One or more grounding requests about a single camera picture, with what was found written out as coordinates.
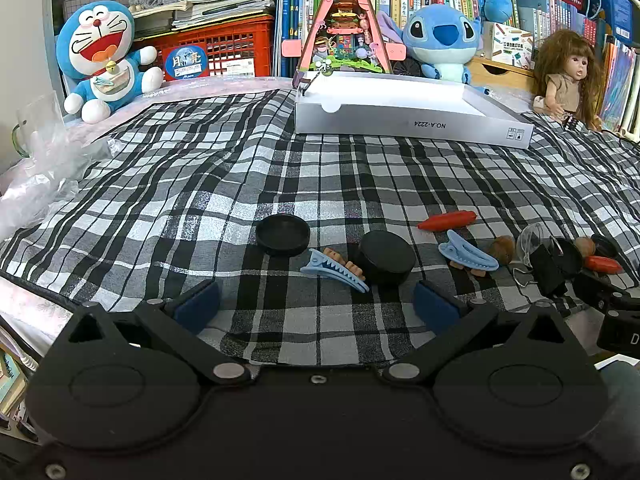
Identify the blue paper bag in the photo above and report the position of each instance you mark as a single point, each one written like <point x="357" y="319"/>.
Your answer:
<point x="618" y="14"/>

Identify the clear plastic bag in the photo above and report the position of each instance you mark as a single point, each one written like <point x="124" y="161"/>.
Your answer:
<point x="53" y="164"/>

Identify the black white plaid cloth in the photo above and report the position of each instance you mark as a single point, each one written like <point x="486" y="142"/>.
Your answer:
<point x="180" y="201"/>

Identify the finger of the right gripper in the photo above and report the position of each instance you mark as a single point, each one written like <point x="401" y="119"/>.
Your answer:
<point x="606" y="247"/>
<point x="546" y="273"/>

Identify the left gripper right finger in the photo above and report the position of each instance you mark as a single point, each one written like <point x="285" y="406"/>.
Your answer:
<point x="455" y="326"/>

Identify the wooden drawer box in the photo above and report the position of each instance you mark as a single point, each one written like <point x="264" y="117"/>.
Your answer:
<point x="492" y="74"/>

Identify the binder clip on box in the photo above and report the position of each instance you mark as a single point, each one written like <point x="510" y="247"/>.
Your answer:
<point x="305" y="80"/>

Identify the black binder clip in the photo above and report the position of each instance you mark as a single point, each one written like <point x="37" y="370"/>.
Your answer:
<point x="523" y="277"/>

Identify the red toy carrot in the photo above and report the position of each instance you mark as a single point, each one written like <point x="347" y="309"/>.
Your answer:
<point x="603" y="265"/>
<point x="449" y="221"/>

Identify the blue hair clip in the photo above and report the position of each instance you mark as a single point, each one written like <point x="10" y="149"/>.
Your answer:
<point x="329" y="264"/>
<point x="463" y="255"/>

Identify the white shallow cardboard box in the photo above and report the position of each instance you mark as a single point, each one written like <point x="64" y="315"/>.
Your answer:
<point x="359" y="104"/>

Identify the red plastic crate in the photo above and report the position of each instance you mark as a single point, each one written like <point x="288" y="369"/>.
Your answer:
<point x="232" y="48"/>

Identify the clear plastic cup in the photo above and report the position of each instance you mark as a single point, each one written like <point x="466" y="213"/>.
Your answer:
<point x="535" y="236"/>

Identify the Stitch plush toy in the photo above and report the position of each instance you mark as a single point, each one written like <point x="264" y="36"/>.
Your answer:
<point x="439" y="41"/>

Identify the white pencil pattern box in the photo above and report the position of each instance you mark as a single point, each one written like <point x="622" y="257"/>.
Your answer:
<point x="508" y="45"/>

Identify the row of books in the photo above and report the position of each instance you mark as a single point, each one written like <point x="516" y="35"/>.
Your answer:
<point x="539" y="17"/>

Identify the brown haired doll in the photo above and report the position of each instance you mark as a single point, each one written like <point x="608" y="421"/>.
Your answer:
<point x="568" y="79"/>

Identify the brown walnut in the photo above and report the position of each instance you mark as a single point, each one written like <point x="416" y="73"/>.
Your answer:
<point x="502" y="248"/>

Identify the pink triangular diorama house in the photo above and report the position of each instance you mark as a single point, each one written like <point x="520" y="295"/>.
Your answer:
<point x="344" y="37"/>

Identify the black round lid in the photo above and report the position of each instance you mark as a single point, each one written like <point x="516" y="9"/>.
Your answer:
<point x="283" y="235"/>

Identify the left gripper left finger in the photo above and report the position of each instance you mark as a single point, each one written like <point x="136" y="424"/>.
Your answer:
<point x="175" y="324"/>

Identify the black round puck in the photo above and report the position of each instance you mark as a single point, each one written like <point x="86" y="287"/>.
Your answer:
<point x="385" y="258"/>

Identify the Doraemon plush toy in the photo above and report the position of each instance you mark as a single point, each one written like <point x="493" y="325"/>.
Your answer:
<point x="94" y="50"/>

